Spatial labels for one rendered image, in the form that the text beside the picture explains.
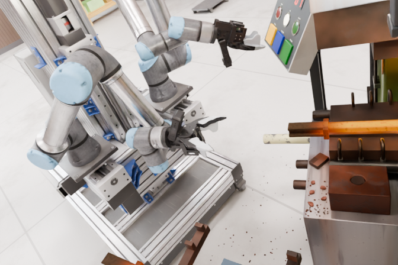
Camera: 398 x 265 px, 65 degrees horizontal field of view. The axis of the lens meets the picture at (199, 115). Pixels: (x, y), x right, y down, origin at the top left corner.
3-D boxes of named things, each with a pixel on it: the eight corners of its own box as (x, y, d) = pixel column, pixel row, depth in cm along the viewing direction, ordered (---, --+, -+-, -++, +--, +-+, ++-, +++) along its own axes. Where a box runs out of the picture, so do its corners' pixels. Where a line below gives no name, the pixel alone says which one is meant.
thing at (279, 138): (264, 147, 143) (262, 138, 140) (266, 139, 146) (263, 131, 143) (374, 146, 123) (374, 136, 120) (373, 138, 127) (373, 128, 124)
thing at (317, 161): (317, 169, 83) (317, 166, 83) (308, 164, 86) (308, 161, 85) (329, 160, 85) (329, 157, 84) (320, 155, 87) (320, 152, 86)
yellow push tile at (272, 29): (270, 45, 135) (276, 28, 131) (265, 39, 141) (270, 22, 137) (273, 46, 136) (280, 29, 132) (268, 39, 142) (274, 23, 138)
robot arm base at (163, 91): (145, 99, 167) (138, 83, 162) (166, 83, 174) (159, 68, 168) (162, 104, 156) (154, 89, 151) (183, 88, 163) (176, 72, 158)
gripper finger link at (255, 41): (271, 37, 113) (247, 33, 111) (266, 52, 116) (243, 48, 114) (269, 34, 115) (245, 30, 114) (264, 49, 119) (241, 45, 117)
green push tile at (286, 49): (284, 64, 118) (291, 45, 115) (278, 56, 125) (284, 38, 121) (289, 65, 119) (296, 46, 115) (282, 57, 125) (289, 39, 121)
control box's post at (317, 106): (326, 194, 181) (302, 18, 122) (326, 188, 184) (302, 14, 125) (333, 194, 180) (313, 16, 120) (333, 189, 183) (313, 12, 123)
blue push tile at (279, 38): (276, 54, 127) (283, 36, 123) (271, 48, 133) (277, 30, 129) (280, 55, 127) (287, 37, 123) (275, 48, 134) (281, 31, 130)
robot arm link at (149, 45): (92, -35, 129) (138, 52, 112) (116, -45, 131) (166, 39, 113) (101, -13, 140) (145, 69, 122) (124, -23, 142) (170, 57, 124)
